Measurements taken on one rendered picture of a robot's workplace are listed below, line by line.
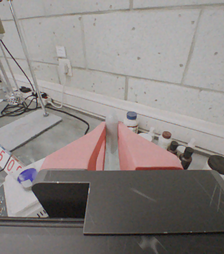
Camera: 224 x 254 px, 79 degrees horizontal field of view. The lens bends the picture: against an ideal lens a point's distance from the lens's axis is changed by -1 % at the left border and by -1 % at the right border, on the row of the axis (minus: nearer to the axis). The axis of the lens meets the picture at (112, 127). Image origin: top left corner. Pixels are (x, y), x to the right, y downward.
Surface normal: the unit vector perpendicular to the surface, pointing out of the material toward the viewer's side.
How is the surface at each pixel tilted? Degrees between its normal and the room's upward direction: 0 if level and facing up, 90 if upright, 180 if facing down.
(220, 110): 90
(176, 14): 90
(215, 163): 0
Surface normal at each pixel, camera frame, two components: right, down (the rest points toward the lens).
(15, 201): 0.00, -0.81
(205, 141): -0.52, 0.51
